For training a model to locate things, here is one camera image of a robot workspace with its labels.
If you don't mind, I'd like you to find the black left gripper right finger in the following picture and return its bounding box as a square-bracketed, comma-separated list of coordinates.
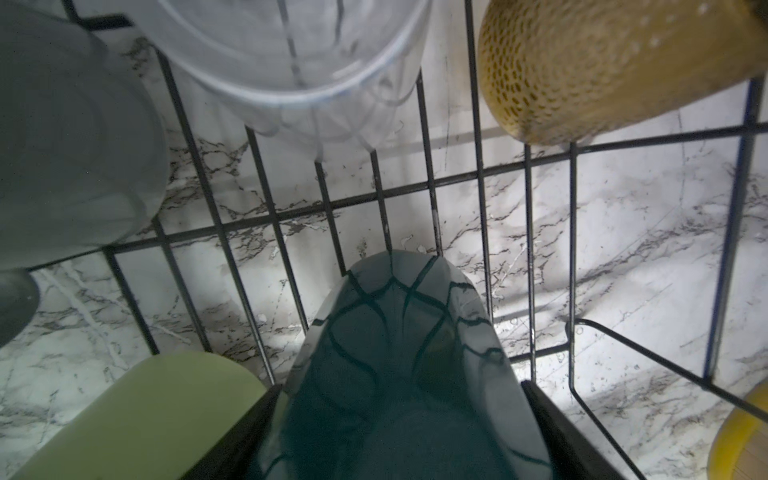
[521, 380, 623, 480]

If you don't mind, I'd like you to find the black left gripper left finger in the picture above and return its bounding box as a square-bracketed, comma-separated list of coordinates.
[181, 385, 282, 480]

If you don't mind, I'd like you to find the light green mug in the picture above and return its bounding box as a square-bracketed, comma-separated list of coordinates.
[14, 351, 267, 479]

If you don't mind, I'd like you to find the dark green mug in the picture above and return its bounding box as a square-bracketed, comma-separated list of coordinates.
[247, 250, 555, 479]

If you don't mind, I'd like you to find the white ceramic mug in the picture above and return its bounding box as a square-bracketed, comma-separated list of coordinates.
[1, 1, 169, 343]

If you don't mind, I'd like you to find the amber glass cup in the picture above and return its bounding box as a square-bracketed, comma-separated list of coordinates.
[477, 1, 767, 146]

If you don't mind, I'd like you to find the clear glass cup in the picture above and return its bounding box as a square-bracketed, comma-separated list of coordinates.
[119, 1, 432, 161]

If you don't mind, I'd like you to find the yellow bowl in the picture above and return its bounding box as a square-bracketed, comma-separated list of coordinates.
[706, 408, 768, 480]

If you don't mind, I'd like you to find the black wire dish rack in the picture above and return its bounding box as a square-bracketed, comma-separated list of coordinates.
[1, 1, 767, 479]

